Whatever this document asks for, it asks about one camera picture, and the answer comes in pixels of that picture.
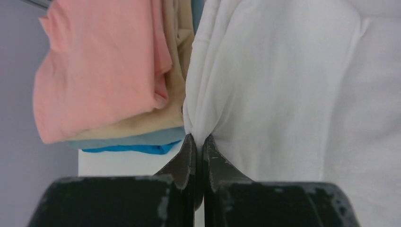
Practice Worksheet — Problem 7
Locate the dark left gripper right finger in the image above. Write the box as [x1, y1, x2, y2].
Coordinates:
[203, 136, 359, 227]

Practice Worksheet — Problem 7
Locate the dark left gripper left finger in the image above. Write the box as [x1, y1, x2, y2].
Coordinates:
[28, 135, 196, 227]

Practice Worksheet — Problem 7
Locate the white t shirt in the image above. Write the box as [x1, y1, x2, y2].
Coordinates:
[183, 0, 401, 227]

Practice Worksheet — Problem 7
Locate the folded bright blue t shirt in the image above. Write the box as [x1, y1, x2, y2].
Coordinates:
[82, 140, 181, 155]

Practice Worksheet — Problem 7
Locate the folded grey-blue t shirt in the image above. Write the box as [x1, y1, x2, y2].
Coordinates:
[66, 0, 204, 150]

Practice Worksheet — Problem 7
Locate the folded pink t shirt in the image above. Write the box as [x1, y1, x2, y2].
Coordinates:
[33, 0, 172, 144]

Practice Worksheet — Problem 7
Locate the folded beige t shirt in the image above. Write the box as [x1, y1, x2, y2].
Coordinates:
[64, 0, 195, 142]

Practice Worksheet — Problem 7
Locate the left aluminium frame post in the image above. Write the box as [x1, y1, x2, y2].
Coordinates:
[22, 0, 52, 10]

